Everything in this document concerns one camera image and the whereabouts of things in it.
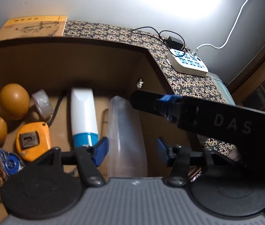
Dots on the small clear tape roll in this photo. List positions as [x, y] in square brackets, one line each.
[43, 104]

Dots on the floral patterned tablecloth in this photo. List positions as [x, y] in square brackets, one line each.
[182, 84]

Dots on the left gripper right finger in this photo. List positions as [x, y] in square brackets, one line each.
[175, 157]

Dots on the black power adapter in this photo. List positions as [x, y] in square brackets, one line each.
[174, 43]

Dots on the brown gourd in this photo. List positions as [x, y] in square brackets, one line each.
[14, 106]

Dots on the white tube blue cap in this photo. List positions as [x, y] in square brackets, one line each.
[83, 117]

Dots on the blue correction tape dispenser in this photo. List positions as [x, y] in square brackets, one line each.
[10, 162]

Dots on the light green folded cloth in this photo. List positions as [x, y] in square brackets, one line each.
[222, 89]

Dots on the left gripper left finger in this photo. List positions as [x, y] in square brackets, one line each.
[88, 161]

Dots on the orange tape measure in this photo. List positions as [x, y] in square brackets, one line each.
[33, 140]

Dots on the clear plastic case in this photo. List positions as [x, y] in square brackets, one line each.
[127, 154]

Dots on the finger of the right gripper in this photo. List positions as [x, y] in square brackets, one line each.
[169, 106]

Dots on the yellow book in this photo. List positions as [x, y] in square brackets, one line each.
[33, 26]

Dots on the white power strip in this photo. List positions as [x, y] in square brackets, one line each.
[185, 63]

